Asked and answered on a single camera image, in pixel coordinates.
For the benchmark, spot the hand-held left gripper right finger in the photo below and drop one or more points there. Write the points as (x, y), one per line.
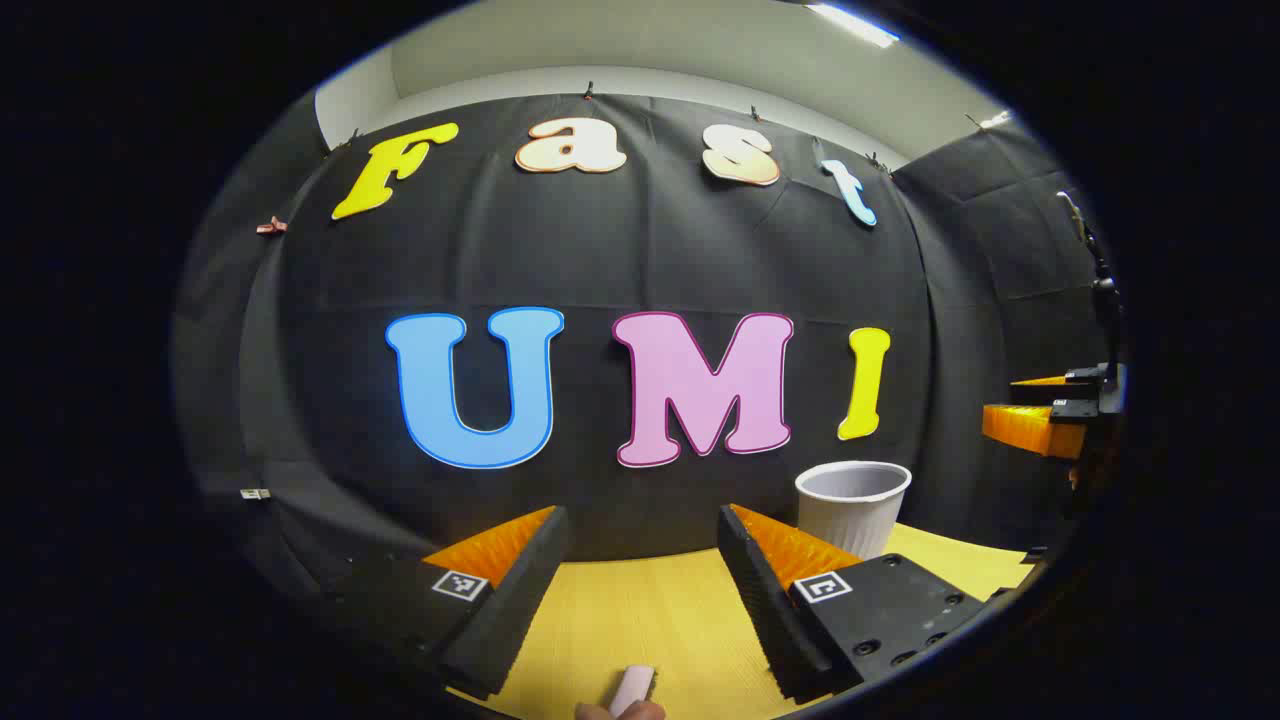
(765, 610)

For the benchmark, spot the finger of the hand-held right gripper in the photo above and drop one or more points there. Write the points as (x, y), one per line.
(1060, 382)
(1035, 430)

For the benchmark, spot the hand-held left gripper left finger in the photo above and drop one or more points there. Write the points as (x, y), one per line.
(510, 610)

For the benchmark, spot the white ribbed garbage bin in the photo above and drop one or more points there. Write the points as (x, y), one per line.
(850, 520)

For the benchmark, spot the small pale pink broom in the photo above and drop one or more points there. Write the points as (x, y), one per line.
(632, 688)

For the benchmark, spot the yellow wooden desktop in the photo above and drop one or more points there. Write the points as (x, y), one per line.
(640, 620)

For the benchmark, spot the small ceiling light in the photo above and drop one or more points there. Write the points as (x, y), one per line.
(996, 119)

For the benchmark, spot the long ceiling light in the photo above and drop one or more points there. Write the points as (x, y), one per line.
(852, 24)

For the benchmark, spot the small pink clip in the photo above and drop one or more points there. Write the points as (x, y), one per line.
(270, 226)

